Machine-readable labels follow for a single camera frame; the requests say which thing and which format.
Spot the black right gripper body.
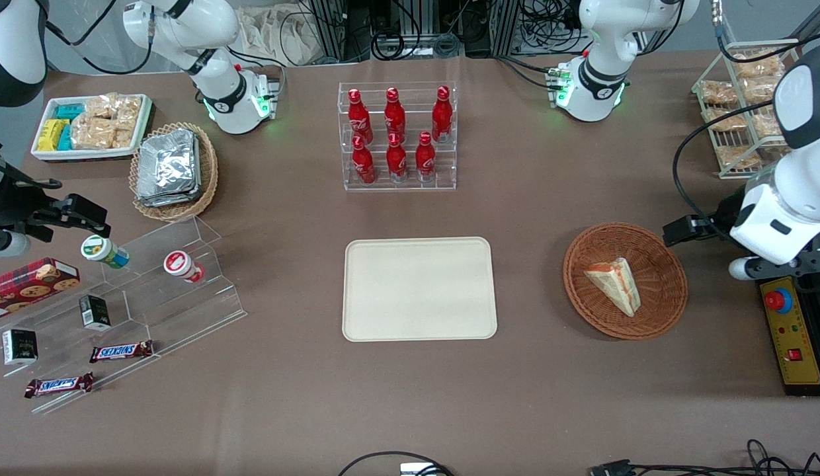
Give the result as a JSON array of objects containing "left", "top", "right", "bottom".
[{"left": 0, "top": 142, "right": 71, "bottom": 241}]

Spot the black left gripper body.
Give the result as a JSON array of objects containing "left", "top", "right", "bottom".
[{"left": 704, "top": 185, "right": 748, "bottom": 243}]

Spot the triangular sandwich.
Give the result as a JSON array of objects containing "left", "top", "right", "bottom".
[{"left": 584, "top": 257, "right": 642, "bottom": 318}]

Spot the brown wicker basket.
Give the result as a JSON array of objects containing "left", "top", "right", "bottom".
[{"left": 563, "top": 222, "right": 689, "bottom": 341}]

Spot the white rectangular snack tray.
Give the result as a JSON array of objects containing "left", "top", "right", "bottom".
[{"left": 30, "top": 94, "right": 153, "bottom": 163}]

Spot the light wicker basket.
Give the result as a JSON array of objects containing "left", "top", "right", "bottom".
[{"left": 129, "top": 122, "right": 220, "bottom": 222}]

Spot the beige plastic tray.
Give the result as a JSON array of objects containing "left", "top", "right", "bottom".
[{"left": 343, "top": 237, "right": 499, "bottom": 342}]

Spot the green lid yogurt cup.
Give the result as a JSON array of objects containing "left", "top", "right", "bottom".
[{"left": 80, "top": 235, "right": 130, "bottom": 269}]

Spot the clear crispy snack bag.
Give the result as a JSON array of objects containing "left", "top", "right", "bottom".
[
  {"left": 716, "top": 145, "right": 762, "bottom": 170},
  {"left": 732, "top": 51, "right": 785, "bottom": 80},
  {"left": 704, "top": 108, "right": 749, "bottom": 132},
  {"left": 741, "top": 78, "right": 781, "bottom": 105},
  {"left": 751, "top": 112, "right": 787, "bottom": 138},
  {"left": 700, "top": 81, "right": 739, "bottom": 106}
]

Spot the yellow snack pack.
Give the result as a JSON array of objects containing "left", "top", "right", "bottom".
[{"left": 37, "top": 119, "right": 70, "bottom": 152}]

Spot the clear cracker bag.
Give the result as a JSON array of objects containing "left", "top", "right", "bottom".
[
  {"left": 85, "top": 94, "right": 144, "bottom": 124},
  {"left": 71, "top": 117, "right": 135, "bottom": 151}
]

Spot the small black green box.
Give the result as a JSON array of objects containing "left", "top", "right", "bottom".
[{"left": 79, "top": 294, "right": 112, "bottom": 331}]

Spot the red lid yogurt cup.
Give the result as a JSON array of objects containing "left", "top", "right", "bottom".
[{"left": 163, "top": 250, "right": 205, "bottom": 284}]

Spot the red tartan cookie box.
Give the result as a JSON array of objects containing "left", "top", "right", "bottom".
[{"left": 0, "top": 257, "right": 81, "bottom": 323}]

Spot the silver foil packs stack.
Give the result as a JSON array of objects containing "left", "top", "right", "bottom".
[{"left": 136, "top": 129, "right": 203, "bottom": 208}]

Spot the clear acrylic step shelf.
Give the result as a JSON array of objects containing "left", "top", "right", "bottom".
[{"left": 0, "top": 215, "right": 248, "bottom": 416}]

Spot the snickers chocolate bar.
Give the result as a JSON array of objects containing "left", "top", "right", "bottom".
[
  {"left": 89, "top": 340, "right": 155, "bottom": 364},
  {"left": 24, "top": 372, "right": 95, "bottom": 399}
]

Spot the yellow emergency stop control box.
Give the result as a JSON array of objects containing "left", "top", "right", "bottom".
[{"left": 758, "top": 276, "right": 820, "bottom": 398}]

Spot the small black white box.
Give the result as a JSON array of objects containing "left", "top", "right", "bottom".
[{"left": 2, "top": 329, "right": 39, "bottom": 366}]

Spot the white cloth bag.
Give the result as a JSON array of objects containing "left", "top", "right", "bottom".
[{"left": 237, "top": 4, "right": 319, "bottom": 67}]

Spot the red cola bottle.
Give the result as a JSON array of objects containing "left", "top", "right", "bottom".
[
  {"left": 348, "top": 88, "right": 374, "bottom": 145},
  {"left": 352, "top": 136, "right": 377, "bottom": 185},
  {"left": 384, "top": 87, "right": 407, "bottom": 143},
  {"left": 386, "top": 132, "right": 409, "bottom": 184},
  {"left": 415, "top": 131, "right": 437, "bottom": 183},
  {"left": 431, "top": 86, "right": 454, "bottom": 143}
]

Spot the clear acrylic bottle rack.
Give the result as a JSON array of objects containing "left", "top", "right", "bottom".
[{"left": 338, "top": 81, "right": 458, "bottom": 192}]

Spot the white wire rack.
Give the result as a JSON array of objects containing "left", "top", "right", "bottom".
[{"left": 691, "top": 38, "right": 809, "bottom": 180}]

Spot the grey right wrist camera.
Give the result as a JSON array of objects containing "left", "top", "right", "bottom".
[{"left": 0, "top": 231, "right": 32, "bottom": 259}]

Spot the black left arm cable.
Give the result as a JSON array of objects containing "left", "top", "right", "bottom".
[{"left": 672, "top": 101, "right": 792, "bottom": 243}]

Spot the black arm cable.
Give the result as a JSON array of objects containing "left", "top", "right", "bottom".
[
  {"left": 45, "top": 0, "right": 154, "bottom": 75},
  {"left": 672, "top": 101, "right": 792, "bottom": 243}
]

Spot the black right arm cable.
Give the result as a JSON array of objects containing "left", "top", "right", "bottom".
[{"left": 45, "top": 0, "right": 154, "bottom": 75}]

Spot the black cable with connector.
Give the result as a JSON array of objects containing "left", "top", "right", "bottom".
[{"left": 589, "top": 439, "right": 820, "bottom": 476}]

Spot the aluminium frame with cables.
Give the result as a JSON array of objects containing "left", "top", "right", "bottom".
[{"left": 298, "top": 0, "right": 586, "bottom": 65}]

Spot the black looped table cable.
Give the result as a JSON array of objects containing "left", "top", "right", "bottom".
[{"left": 337, "top": 451, "right": 455, "bottom": 476}]

